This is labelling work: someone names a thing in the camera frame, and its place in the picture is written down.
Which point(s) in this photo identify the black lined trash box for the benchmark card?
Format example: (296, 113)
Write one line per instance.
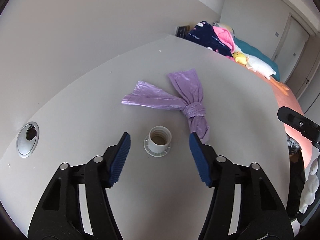
(297, 177)

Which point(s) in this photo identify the yellow duck plush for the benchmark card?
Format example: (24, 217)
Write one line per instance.
(240, 58)

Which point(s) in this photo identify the pink bed sheet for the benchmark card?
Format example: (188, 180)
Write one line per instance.
(291, 102)

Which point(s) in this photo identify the navy pink clothes pile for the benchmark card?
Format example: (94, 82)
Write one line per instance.
(215, 38)

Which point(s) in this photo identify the purple plastic bag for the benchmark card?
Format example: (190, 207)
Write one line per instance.
(189, 101)

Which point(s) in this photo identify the silver desk grommet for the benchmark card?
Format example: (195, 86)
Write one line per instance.
(27, 139)

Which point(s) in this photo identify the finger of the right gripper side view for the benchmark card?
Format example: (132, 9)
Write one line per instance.
(306, 127)

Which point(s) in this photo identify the white goose plush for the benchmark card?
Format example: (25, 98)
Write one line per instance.
(257, 65)

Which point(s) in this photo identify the white gloved right hand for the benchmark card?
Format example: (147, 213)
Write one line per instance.
(310, 188)

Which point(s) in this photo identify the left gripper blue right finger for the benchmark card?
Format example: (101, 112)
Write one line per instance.
(199, 157)

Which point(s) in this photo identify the white door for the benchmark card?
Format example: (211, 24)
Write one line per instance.
(293, 43)

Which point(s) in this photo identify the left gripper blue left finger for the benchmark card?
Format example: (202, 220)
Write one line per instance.
(117, 158)

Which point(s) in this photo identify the black wall socket panel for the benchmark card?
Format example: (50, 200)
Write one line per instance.
(182, 31)

